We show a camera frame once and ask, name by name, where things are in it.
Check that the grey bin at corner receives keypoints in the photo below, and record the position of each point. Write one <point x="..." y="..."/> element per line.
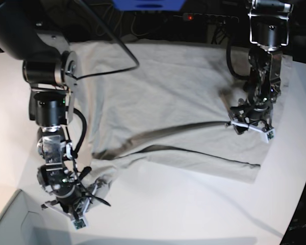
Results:
<point x="23" y="222"/>

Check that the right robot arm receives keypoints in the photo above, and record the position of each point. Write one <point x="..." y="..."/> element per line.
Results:
<point x="49" y="67"/>

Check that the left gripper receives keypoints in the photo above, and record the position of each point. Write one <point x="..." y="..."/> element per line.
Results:
<point x="255" y="117"/>

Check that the light grey t-shirt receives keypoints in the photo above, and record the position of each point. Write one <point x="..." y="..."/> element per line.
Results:
<point x="170" y="112"/>

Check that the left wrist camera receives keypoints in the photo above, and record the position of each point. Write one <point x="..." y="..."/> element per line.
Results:
<point x="268" y="135"/>

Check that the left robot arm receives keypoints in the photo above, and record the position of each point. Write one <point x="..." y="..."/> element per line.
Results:
<point x="268" y="34"/>

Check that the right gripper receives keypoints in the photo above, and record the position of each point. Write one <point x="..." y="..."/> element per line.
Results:
<point x="78" y="203"/>

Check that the thin looped cable background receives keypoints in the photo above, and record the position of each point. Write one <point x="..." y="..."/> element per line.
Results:
<point x="123" y="23"/>

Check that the black power strip red light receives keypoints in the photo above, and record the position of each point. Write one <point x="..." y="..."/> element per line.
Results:
<point x="210" y="18"/>

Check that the blue box at top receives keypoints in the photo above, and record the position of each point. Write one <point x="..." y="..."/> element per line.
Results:
<point x="148" y="5"/>

